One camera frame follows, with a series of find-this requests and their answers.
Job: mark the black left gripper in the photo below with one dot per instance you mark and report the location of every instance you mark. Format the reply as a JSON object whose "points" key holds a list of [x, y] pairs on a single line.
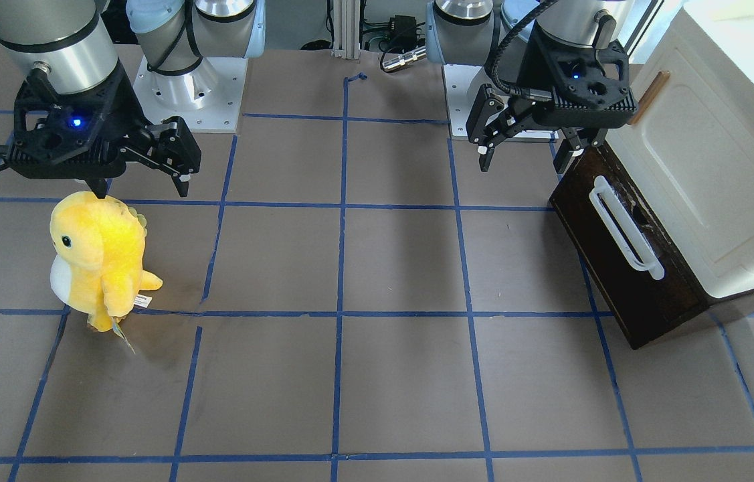
{"points": [[525, 75]]}

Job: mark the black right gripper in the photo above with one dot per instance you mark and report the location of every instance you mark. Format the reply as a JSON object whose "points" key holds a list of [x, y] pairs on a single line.
{"points": [[128, 111]]}

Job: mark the dark wooden drawer white handle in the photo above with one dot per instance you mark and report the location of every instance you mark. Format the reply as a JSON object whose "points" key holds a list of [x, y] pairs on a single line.
{"points": [[639, 272]]}

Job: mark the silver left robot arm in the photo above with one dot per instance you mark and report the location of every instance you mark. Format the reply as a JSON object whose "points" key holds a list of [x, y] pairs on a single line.
{"points": [[495, 38]]}

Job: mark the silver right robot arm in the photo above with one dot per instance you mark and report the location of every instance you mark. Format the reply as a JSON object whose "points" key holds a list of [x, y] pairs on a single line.
{"points": [[70, 40]]}

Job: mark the yellow plush dinosaur toy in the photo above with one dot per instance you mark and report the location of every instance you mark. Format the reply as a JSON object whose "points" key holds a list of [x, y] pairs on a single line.
{"points": [[99, 267]]}

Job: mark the black power adapter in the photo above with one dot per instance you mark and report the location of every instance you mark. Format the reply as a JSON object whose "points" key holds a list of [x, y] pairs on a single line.
{"points": [[402, 30]]}

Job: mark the cream plastic cabinet box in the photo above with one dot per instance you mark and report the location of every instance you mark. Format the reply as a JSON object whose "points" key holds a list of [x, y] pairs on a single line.
{"points": [[692, 151]]}

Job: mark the silver cable connector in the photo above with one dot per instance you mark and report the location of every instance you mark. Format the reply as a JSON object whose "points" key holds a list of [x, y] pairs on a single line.
{"points": [[403, 60]]}

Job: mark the aluminium frame post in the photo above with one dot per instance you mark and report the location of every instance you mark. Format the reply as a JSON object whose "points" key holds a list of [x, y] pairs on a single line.
{"points": [[346, 26]]}

